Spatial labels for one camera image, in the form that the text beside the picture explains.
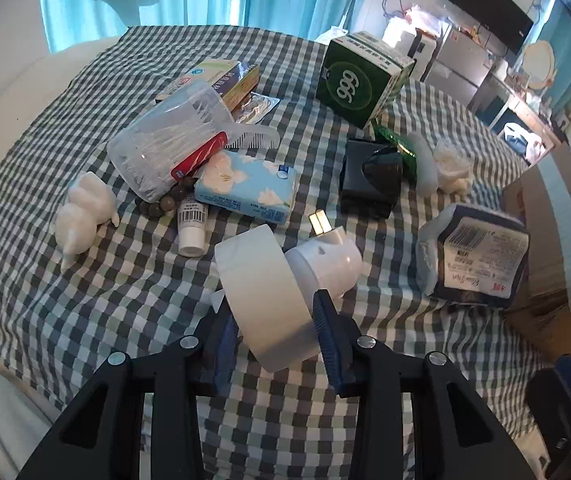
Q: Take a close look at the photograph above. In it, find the green snack packet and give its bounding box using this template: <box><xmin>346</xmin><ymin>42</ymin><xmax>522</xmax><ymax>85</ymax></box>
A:
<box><xmin>373</xmin><ymin>120</ymin><xmax>419</xmax><ymax>181</ymax></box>

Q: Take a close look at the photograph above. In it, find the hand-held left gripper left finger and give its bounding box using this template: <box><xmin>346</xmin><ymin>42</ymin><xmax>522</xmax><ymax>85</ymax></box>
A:
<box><xmin>18</xmin><ymin>317</ymin><xmax>241</xmax><ymax>480</ymax></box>

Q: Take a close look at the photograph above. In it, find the navy wet wipes pack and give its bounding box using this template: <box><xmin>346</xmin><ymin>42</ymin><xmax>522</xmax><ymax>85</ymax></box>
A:
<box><xmin>417</xmin><ymin>204</ymin><xmax>531</xmax><ymax>309</ymax></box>

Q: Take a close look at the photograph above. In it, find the white tape roll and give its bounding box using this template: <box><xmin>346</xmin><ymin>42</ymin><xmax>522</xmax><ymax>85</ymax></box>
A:
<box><xmin>214</xmin><ymin>223</ymin><xmax>323</xmax><ymax>373</ymax></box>

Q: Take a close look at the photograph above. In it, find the round table mirror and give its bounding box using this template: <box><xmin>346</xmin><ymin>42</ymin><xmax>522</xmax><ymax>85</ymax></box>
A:
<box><xmin>521</xmin><ymin>40</ymin><xmax>556</xmax><ymax>93</ymax></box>

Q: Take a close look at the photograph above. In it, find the clear container of picks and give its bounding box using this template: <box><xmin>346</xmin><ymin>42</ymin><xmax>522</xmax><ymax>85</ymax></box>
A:
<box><xmin>106</xmin><ymin>81</ymin><xmax>236</xmax><ymax>200</ymax></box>

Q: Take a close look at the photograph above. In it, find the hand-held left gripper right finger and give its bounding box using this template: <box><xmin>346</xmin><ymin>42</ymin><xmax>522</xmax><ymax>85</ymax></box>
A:
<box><xmin>313</xmin><ymin>287</ymin><xmax>539</xmax><ymax>480</ymax></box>

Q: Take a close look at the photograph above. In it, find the black flip-lid box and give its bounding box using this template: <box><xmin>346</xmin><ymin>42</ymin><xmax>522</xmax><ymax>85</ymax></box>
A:
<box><xmin>339</xmin><ymin>139</ymin><xmax>405</xmax><ymax>220</ymax></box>

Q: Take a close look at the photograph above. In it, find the black wall television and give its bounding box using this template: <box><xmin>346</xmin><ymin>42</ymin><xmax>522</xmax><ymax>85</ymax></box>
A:
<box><xmin>448</xmin><ymin>0</ymin><xmax>535</xmax><ymax>55</ymax></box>

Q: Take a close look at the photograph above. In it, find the silver blister pack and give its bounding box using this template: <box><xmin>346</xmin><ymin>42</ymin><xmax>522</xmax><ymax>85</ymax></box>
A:
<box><xmin>232</xmin><ymin>92</ymin><xmax>281</xmax><ymax>126</ymax></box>

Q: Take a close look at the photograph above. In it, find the silver fridge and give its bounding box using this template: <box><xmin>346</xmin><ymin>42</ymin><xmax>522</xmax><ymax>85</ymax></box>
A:
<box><xmin>423</xmin><ymin>25</ymin><xmax>496</xmax><ymax>101</ymax></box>

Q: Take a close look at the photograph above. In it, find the white tube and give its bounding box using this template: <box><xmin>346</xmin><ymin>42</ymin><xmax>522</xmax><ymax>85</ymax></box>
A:
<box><xmin>176</xmin><ymin>197</ymin><xmax>208</xmax><ymax>258</ymax></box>

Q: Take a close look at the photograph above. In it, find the white plug-in device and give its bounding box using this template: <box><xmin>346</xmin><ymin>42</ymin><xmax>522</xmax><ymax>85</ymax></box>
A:
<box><xmin>284</xmin><ymin>210</ymin><xmax>363</xmax><ymax>306</ymax></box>

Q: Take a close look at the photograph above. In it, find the red packet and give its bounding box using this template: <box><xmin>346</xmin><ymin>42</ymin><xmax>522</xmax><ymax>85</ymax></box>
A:
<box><xmin>170</xmin><ymin>131</ymin><xmax>228</xmax><ymax>181</ymax></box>

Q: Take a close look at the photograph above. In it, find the green carton box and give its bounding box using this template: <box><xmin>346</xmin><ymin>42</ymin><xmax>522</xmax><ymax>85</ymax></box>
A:
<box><xmin>315</xmin><ymin>31</ymin><xmax>416</xmax><ymax>130</ymax></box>

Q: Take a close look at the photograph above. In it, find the white foam sleeve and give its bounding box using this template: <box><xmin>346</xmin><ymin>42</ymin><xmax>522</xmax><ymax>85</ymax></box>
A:
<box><xmin>408</xmin><ymin>130</ymin><xmax>439</xmax><ymax>196</ymax></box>

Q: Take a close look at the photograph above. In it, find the beige and maroon medicine box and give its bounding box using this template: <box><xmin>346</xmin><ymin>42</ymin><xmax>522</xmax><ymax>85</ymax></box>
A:
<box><xmin>155</xmin><ymin>58</ymin><xmax>261</xmax><ymax>111</ymax></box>

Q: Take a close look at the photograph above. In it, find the blue floral tissue pack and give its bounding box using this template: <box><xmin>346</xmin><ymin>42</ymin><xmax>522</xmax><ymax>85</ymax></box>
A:
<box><xmin>194</xmin><ymin>152</ymin><xmax>299</xmax><ymax>225</ymax></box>

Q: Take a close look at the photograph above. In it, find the white rabbit figurine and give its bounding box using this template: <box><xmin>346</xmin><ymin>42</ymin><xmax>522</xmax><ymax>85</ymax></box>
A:
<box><xmin>55</xmin><ymin>171</ymin><xmax>120</xmax><ymax>271</ymax></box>

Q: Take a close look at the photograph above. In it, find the cardboard box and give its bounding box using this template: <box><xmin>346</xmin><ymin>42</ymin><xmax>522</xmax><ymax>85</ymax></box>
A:
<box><xmin>501</xmin><ymin>142</ymin><xmax>571</xmax><ymax>366</ymax></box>

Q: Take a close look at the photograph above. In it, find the white suitcase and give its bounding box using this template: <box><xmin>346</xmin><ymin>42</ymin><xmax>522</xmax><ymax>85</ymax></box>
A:
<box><xmin>383</xmin><ymin>15</ymin><xmax>439</xmax><ymax>68</ymax></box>

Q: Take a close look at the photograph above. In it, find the wooden desk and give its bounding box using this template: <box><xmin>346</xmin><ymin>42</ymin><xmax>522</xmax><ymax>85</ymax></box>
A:
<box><xmin>485</xmin><ymin>75</ymin><xmax>571</xmax><ymax>161</ymax></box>

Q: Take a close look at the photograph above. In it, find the brown bead bracelet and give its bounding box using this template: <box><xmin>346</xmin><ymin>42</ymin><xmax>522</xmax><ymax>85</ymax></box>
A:
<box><xmin>135</xmin><ymin>175</ymin><xmax>201</xmax><ymax>218</ymax></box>

